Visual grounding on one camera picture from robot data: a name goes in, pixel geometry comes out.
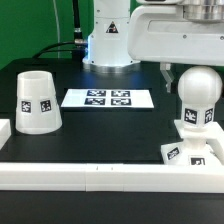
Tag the white marker sheet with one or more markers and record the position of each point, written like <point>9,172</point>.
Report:
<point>108,98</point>

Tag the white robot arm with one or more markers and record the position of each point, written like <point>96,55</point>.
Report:
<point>107,45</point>

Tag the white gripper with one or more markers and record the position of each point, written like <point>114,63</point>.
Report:
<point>177,31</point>

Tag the white lamp shade cone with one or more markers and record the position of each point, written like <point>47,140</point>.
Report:
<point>37,110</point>

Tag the white lamp base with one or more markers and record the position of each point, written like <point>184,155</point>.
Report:
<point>193,149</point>

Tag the white front fence bar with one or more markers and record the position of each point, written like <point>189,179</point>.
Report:
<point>111,177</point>

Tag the white left fence block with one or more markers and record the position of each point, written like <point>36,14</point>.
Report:
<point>5,131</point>

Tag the white lamp bulb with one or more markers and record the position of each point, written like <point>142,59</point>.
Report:
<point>199,89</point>

